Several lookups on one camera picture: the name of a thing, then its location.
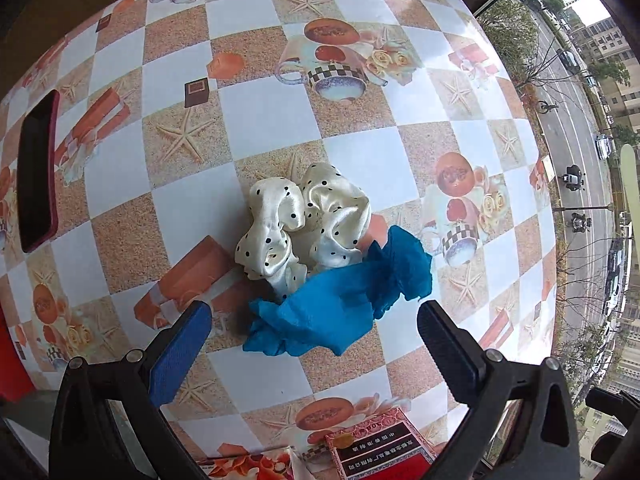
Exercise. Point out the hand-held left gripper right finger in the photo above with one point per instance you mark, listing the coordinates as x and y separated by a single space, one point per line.
445 350

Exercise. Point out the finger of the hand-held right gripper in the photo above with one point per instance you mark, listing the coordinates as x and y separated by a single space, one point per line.
620 460
612 402

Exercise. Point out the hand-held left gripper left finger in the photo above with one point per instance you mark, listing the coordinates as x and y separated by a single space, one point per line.
180 355

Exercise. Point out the blue nonwoven cover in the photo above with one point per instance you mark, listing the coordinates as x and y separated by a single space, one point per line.
320 305

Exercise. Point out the red cigarette box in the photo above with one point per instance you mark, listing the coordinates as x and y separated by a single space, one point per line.
375 450

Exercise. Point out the floral tissue pack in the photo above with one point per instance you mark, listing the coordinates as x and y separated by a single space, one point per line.
240 467

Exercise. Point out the red plastic stool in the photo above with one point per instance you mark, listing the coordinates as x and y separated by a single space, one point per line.
12 365

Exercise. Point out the white polka dot scrunchie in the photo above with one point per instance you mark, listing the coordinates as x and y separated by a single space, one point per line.
325 205

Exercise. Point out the smartphone in red case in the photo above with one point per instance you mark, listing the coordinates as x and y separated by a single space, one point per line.
37 170

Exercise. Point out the checkered printed tablecloth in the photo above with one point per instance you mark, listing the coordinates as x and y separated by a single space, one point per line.
250 110

